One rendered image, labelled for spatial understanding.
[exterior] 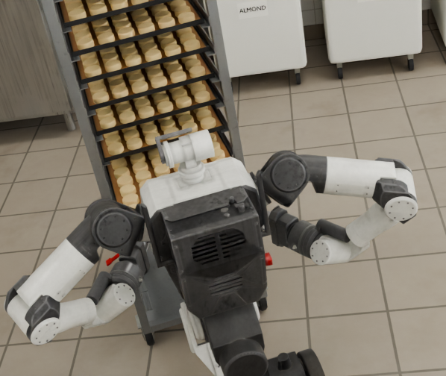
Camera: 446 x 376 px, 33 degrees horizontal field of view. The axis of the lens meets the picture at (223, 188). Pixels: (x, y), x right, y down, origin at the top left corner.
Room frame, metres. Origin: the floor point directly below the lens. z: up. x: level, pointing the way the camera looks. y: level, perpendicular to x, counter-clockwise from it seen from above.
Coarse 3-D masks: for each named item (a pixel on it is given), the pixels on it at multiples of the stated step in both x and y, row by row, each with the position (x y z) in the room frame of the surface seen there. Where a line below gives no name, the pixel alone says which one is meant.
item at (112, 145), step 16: (192, 112) 2.28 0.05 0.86; (208, 112) 2.23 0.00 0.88; (128, 128) 2.22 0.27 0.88; (144, 128) 2.20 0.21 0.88; (160, 128) 2.22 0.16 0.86; (176, 128) 2.16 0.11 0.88; (192, 128) 2.14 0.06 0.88; (208, 128) 2.15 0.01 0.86; (112, 144) 2.14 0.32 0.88; (128, 144) 2.12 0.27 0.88; (144, 144) 2.14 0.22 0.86
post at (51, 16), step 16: (48, 0) 2.06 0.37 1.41; (48, 16) 2.05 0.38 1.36; (64, 48) 2.06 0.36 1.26; (64, 64) 2.06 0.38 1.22; (80, 96) 2.06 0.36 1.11; (80, 112) 2.06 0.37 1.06; (80, 128) 2.06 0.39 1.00; (96, 160) 2.06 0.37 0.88; (96, 176) 2.05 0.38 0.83; (144, 320) 2.06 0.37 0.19
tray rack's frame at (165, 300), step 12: (156, 264) 2.41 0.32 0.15; (144, 276) 2.35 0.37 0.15; (156, 276) 2.33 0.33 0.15; (168, 276) 2.32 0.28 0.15; (156, 288) 2.26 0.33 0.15; (168, 288) 2.25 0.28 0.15; (156, 300) 2.19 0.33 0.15; (168, 300) 2.18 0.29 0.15; (180, 300) 2.17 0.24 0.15; (156, 312) 2.13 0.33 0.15; (168, 312) 2.12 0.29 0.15; (156, 324) 2.07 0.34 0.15; (168, 324) 2.07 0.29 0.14; (144, 336) 2.11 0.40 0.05
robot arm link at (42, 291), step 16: (64, 240) 1.42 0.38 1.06; (64, 256) 1.38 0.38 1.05; (80, 256) 1.38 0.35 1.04; (48, 272) 1.36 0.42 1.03; (64, 272) 1.36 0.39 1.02; (80, 272) 1.37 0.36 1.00; (16, 288) 1.37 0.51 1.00; (32, 288) 1.34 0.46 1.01; (48, 288) 1.34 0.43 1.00; (64, 288) 1.35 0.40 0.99; (32, 304) 1.32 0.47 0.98; (48, 304) 1.31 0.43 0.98; (32, 320) 1.29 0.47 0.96; (48, 320) 1.30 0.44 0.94; (32, 336) 1.28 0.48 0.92; (48, 336) 1.31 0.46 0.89
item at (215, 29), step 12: (204, 0) 2.15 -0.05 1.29; (216, 12) 2.13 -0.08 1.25; (216, 24) 2.13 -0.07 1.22; (216, 36) 2.12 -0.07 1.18; (216, 48) 2.12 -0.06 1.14; (216, 60) 2.13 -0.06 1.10; (228, 72) 2.13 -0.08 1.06; (228, 84) 2.13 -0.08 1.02; (228, 96) 2.13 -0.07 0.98; (228, 108) 2.12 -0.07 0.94; (228, 120) 2.12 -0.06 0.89; (240, 144) 2.13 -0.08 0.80; (240, 156) 2.13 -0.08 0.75
